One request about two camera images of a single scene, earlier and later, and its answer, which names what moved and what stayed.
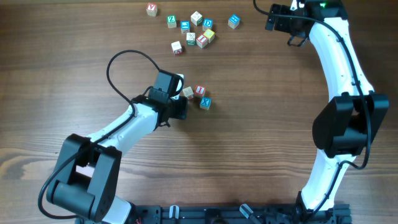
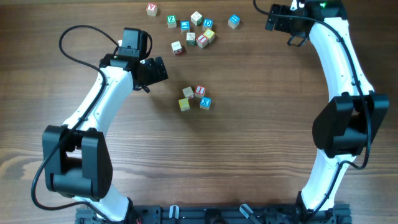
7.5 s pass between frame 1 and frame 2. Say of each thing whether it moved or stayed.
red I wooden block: stayed
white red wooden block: stayed
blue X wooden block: stayed
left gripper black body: moved
